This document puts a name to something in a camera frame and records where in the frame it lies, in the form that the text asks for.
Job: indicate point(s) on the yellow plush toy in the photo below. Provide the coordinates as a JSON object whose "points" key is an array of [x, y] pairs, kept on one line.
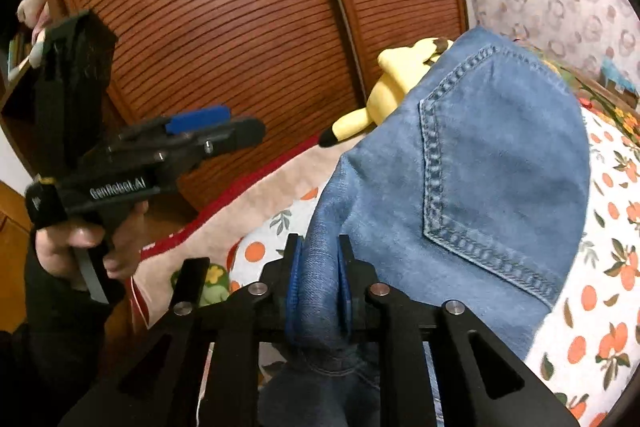
{"points": [[395, 87]]}

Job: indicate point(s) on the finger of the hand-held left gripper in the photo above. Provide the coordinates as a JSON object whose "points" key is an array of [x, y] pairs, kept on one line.
{"points": [[197, 119], [235, 133]]}

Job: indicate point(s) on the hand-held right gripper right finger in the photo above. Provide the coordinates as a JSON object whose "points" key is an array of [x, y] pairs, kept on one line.
{"points": [[343, 279]]}

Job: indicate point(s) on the peach floral blanket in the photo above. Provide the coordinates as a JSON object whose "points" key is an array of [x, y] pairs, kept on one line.
{"points": [[240, 202]]}

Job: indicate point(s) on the white orange-print bed sheet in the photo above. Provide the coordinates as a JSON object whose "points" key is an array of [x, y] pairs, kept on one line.
{"points": [[600, 257]]}

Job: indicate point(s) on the pink white plush toy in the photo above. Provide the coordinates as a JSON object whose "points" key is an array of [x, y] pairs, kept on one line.
{"points": [[32, 12]]}

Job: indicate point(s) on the blue denim pants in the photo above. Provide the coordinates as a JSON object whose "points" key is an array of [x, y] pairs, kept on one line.
{"points": [[480, 167]]}

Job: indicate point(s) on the person's left forearm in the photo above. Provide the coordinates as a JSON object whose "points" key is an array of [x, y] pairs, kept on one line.
{"points": [[50, 337]]}

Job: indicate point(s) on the person's left hand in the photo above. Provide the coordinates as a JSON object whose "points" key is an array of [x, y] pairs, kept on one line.
{"points": [[57, 247]]}

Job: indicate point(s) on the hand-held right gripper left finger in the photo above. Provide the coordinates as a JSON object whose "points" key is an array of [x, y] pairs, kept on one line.
{"points": [[295, 279]]}

